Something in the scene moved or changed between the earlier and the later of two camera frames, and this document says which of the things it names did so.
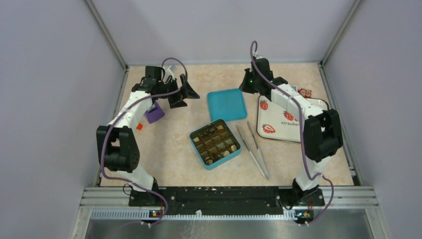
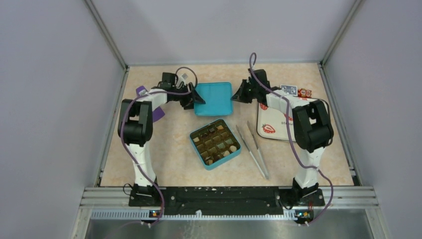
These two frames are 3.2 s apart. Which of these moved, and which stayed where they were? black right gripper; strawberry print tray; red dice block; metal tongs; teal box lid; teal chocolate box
Moved: teal box lid; black right gripper
Stayed: red dice block; metal tongs; teal chocolate box; strawberry print tray
